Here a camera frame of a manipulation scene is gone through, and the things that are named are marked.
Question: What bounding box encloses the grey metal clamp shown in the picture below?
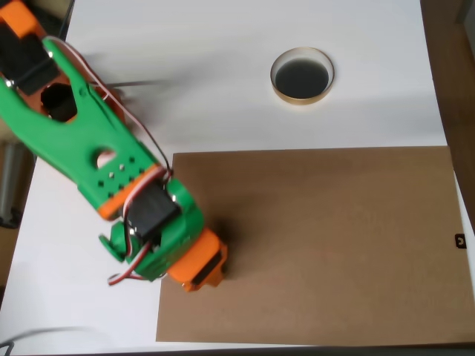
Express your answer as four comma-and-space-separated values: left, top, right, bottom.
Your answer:
0, 142, 35, 228

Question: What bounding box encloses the brown cardboard sheet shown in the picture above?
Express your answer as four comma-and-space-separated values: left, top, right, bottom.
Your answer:
154, 145, 475, 348

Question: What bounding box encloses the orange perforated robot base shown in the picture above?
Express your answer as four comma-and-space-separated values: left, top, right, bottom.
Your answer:
22, 72, 129, 125

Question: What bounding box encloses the round dish gold rim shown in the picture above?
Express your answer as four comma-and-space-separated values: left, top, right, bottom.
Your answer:
269, 46, 335, 106

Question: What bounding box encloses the red white black servo cable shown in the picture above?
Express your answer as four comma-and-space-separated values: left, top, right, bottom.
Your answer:
106, 207, 166, 289

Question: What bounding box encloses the dark box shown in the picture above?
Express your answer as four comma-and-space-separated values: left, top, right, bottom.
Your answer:
27, 0, 75, 42

